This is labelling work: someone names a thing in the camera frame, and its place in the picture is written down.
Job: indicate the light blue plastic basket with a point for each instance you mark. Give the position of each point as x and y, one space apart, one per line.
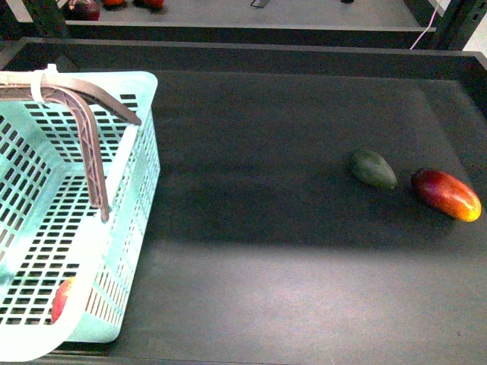
51 232

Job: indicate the red yellow apple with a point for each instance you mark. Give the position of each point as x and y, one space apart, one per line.
60 298

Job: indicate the purple brown basket handle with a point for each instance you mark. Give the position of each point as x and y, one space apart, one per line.
90 152

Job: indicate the red apple in far tray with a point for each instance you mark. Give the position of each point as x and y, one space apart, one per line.
154 4

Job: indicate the near black display tray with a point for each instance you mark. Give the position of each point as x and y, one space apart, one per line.
262 247

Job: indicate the black display tray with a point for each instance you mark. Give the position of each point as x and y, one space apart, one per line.
262 247
375 24

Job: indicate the green avocado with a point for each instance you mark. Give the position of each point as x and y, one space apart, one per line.
372 169

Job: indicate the far black display tray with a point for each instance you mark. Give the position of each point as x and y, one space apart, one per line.
375 24

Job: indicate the red yellow mango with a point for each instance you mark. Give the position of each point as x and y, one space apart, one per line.
446 194

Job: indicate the orange red fruit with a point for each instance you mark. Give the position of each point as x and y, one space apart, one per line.
113 3

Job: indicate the white zip tie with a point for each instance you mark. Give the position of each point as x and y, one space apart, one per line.
37 80

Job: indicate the dark purple fruit front left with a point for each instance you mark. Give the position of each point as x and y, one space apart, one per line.
84 10

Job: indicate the black perforated shelf post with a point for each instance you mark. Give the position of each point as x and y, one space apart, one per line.
458 24

